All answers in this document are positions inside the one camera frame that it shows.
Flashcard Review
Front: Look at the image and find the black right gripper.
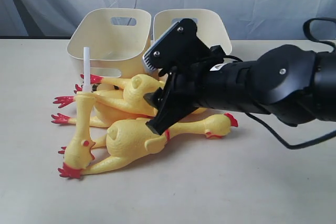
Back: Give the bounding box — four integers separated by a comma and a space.
143, 39, 226, 135

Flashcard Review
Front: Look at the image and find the headless yellow rubber chicken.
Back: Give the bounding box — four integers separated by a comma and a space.
54, 73, 167, 113

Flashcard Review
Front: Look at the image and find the yellow rubber chicken red collar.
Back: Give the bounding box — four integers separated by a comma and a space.
51, 87, 208, 128

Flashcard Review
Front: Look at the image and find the broken chicken head with squeaker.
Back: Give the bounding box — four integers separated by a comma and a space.
58, 47, 96, 179

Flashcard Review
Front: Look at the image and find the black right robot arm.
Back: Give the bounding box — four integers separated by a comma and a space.
143, 42, 335, 134

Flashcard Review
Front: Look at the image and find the cream bin black O mark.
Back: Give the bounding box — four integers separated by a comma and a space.
67, 8, 151, 78

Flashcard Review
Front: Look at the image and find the cream bin black X mark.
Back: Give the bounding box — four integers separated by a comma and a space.
153, 8, 232, 55

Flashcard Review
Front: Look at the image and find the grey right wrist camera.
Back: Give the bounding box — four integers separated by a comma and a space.
142, 18, 197, 73

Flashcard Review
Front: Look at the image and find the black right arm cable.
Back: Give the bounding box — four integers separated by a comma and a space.
223, 17, 336, 150

